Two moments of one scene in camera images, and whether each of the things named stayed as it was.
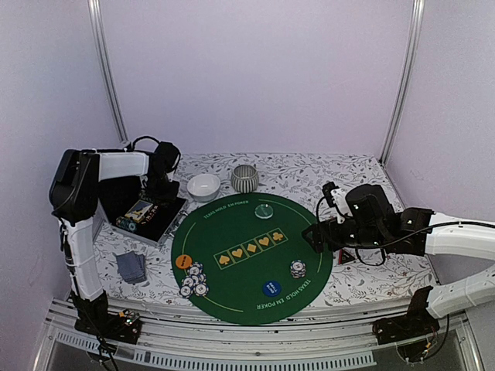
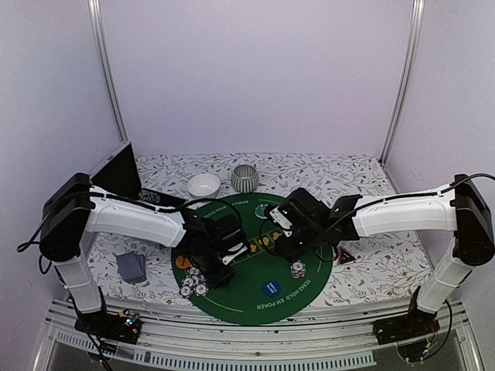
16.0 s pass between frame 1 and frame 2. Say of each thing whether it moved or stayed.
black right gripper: moved
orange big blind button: stayed
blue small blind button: stayed
